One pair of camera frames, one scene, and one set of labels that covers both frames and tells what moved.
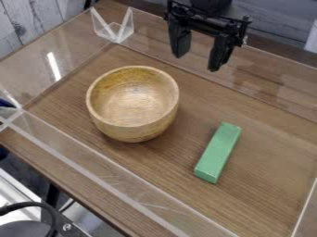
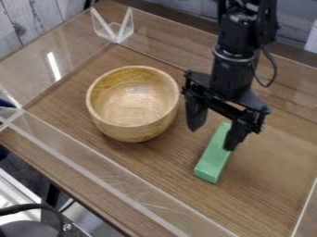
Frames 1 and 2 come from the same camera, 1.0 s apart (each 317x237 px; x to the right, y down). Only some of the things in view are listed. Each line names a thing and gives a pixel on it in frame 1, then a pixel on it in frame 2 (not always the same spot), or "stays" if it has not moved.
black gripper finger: [180, 38] to [196, 114]
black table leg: [54, 195] stays
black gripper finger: [221, 52] to [237, 135]
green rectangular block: [218, 153] stays
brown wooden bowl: [133, 102] stays
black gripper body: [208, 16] to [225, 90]
